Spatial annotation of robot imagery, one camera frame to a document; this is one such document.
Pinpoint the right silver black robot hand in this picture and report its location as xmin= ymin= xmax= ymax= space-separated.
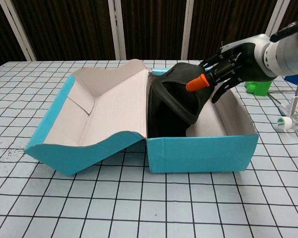
xmin=185 ymin=34 xmax=278 ymax=105

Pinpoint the black rubber slipper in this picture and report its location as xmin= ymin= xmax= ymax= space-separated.
xmin=151 ymin=62 xmax=216 ymax=126
xmin=147 ymin=76 xmax=187 ymax=137

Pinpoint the teal cardboard shoe box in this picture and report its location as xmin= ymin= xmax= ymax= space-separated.
xmin=23 ymin=59 xmax=259 ymax=177

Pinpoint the green toy building block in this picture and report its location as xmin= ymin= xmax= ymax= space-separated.
xmin=245 ymin=79 xmax=273 ymax=97

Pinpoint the blue toy building block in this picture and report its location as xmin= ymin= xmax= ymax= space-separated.
xmin=284 ymin=73 xmax=298 ymax=87

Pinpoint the white black checked tablecloth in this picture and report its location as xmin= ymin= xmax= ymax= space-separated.
xmin=0 ymin=59 xmax=298 ymax=238

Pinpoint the dark white-framed folding screen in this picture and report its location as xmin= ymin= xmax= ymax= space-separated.
xmin=0 ymin=0 xmax=298 ymax=72

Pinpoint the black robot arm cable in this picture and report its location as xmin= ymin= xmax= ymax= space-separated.
xmin=270 ymin=21 xmax=298 ymax=42

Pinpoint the metal wire stand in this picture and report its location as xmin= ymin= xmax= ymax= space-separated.
xmin=268 ymin=73 xmax=298 ymax=117

